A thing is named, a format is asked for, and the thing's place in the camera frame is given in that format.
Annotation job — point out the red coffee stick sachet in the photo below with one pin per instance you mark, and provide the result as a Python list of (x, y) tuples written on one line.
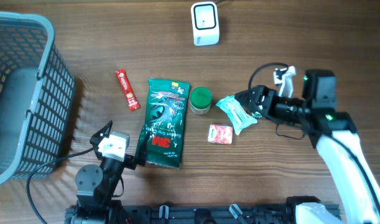
[(133, 103)]

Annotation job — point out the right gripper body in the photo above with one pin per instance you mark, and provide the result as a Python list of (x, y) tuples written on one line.
[(281, 109)]

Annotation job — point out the green white gum pack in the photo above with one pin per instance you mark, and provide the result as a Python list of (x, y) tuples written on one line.
[(256, 115)]

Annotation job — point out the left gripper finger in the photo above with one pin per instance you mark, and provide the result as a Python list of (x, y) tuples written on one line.
[(142, 146), (100, 135)]

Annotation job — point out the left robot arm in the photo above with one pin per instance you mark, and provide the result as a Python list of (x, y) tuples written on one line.
[(96, 201)]

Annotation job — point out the red tissue packet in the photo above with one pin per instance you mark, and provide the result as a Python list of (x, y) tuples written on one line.
[(220, 134)]

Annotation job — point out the grey plastic mesh basket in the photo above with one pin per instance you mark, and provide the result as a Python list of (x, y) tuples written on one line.
[(37, 90)]

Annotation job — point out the green lid jar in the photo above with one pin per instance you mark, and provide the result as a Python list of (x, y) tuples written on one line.
[(200, 100)]

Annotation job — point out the teal wet wipes pack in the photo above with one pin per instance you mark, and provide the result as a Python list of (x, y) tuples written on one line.
[(236, 113)]

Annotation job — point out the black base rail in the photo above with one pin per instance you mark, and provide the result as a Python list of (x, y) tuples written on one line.
[(268, 213)]

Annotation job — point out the green 3M glove package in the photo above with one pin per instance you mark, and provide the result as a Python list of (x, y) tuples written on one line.
[(166, 109)]

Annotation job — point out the white barcode scanner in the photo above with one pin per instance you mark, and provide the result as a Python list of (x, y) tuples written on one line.
[(205, 23)]

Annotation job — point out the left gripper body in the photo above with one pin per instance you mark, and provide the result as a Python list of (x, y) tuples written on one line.
[(130, 162)]

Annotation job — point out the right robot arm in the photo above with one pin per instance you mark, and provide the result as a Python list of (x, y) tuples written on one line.
[(333, 134)]

